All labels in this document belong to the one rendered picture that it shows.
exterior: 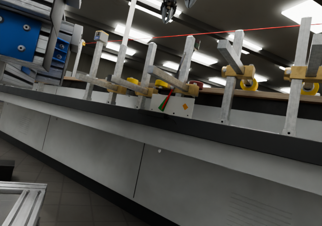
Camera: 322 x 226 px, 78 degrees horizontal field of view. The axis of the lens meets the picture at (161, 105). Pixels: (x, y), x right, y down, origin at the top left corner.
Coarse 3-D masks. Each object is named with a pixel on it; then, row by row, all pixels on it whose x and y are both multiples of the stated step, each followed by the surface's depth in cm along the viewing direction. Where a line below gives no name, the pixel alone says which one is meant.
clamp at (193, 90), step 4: (188, 84) 101; (192, 84) 99; (176, 88) 104; (188, 88) 100; (192, 88) 99; (196, 88) 100; (172, 92) 107; (176, 92) 104; (180, 92) 102; (184, 92) 101; (188, 92) 100; (192, 92) 99; (196, 92) 101
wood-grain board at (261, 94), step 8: (72, 80) 196; (80, 80) 182; (104, 80) 163; (168, 88) 128; (208, 88) 113; (216, 88) 111; (240, 96) 107; (248, 96) 103; (256, 96) 99; (264, 96) 97; (272, 96) 95; (280, 96) 93; (288, 96) 91; (304, 96) 88; (312, 96) 87; (320, 96) 85
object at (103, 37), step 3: (99, 33) 147; (102, 33) 147; (105, 33) 149; (102, 36) 147; (105, 36) 149; (96, 39) 148; (99, 39) 146; (102, 39) 147; (105, 39) 150; (105, 42) 150
